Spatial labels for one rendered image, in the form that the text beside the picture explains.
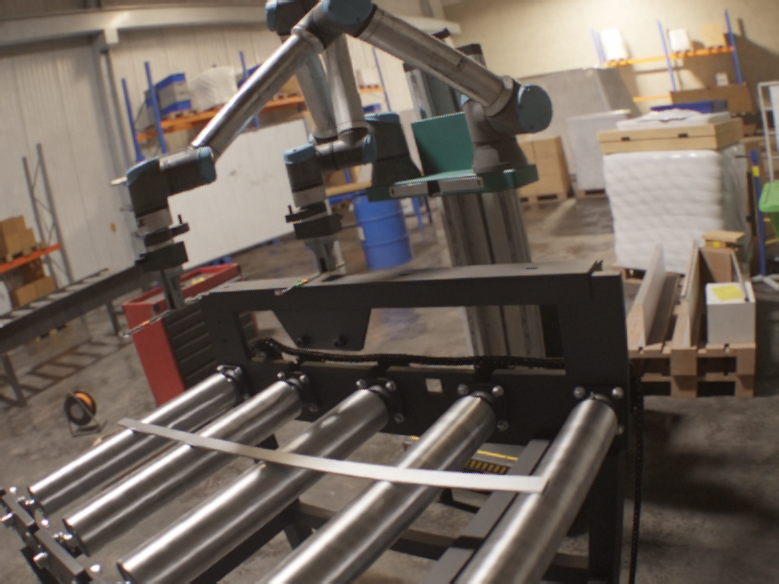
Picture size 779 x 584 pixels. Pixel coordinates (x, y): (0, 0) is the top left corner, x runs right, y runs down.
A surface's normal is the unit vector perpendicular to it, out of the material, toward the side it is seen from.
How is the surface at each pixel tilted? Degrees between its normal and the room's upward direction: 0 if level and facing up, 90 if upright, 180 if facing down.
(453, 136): 90
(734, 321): 90
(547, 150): 90
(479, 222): 90
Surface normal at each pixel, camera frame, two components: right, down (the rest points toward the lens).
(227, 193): 0.48, 0.12
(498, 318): -0.69, 0.35
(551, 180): -0.50, 0.34
